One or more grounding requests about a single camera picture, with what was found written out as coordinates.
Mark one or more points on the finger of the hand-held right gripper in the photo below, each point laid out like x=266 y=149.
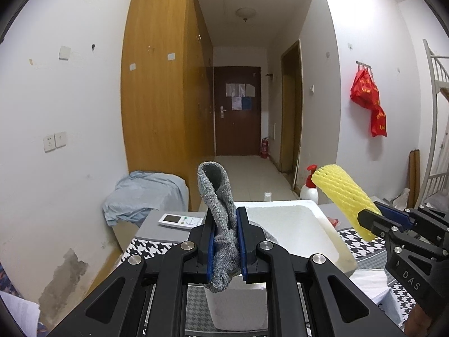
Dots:
x=394 y=214
x=371 y=223

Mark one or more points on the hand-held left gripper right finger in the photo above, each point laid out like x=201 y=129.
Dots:
x=240 y=245

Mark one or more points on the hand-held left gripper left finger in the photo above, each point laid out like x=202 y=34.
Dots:
x=211 y=249

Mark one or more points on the gray knitted sock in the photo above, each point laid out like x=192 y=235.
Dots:
x=224 y=252

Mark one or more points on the white towel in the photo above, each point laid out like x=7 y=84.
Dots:
x=371 y=281

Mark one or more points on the yellow foam net sleeve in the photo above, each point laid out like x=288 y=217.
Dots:
x=340 y=193

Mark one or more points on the white foam box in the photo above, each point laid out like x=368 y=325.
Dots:
x=298 y=224

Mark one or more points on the person's right forearm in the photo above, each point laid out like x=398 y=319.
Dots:
x=419 y=319

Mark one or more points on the white plastic bag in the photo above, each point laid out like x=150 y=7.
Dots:
x=401 y=198

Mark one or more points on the red snack packet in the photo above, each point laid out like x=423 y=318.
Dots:
x=334 y=222

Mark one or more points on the wooden boards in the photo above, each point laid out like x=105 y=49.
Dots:
x=414 y=179

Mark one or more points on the white remote control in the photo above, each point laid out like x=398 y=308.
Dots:
x=179 y=220

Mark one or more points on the white plastic cup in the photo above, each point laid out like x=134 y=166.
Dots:
x=267 y=196

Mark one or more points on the black white houndstooth cloth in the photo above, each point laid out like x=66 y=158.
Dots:
x=154 y=245

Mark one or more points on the white pump bottle red cap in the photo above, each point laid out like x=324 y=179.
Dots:
x=309 y=193

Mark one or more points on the light blue cloth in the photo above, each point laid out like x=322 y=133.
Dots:
x=143 y=193

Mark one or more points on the white storage box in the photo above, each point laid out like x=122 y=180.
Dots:
x=122 y=233

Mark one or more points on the red plastic bag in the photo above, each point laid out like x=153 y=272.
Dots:
x=379 y=121
x=364 y=89

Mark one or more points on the metal bunk bed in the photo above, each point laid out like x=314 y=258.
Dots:
x=438 y=130

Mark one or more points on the red fire extinguisher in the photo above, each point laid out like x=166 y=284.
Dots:
x=264 y=149

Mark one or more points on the dark brown door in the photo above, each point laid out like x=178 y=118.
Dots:
x=238 y=130

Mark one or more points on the wooden side door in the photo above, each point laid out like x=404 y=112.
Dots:
x=291 y=112

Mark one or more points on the metal hook rack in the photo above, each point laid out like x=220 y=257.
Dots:
x=363 y=65

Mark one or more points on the paper notices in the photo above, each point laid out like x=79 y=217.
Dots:
x=236 y=93

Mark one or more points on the wooden wardrobe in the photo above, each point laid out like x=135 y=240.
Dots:
x=158 y=94

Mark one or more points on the white paper sheet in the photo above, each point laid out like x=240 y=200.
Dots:
x=19 y=314

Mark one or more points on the ceiling lamp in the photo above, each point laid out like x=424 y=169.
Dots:
x=246 y=13

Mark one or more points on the white wall socket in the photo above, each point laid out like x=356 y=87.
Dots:
x=49 y=144
x=60 y=139

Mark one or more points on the white wall plate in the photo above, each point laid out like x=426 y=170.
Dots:
x=64 y=52

